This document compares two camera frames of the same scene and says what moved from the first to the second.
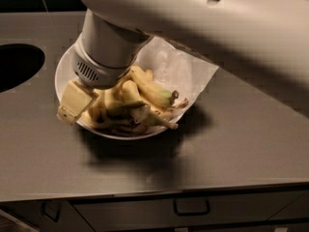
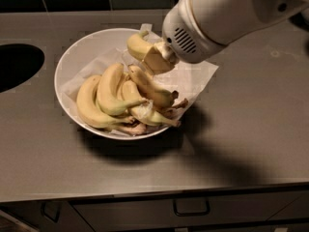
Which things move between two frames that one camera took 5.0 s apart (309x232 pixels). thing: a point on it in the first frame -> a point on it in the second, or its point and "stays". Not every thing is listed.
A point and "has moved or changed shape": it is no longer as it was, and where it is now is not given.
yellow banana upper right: x=155 y=95 stays
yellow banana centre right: x=145 y=113 stays
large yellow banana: x=98 y=108 has moved or changed shape
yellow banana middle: x=114 y=102 stays
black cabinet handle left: x=51 y=210 stays
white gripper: x=97 y=72 -> x=183 y=33
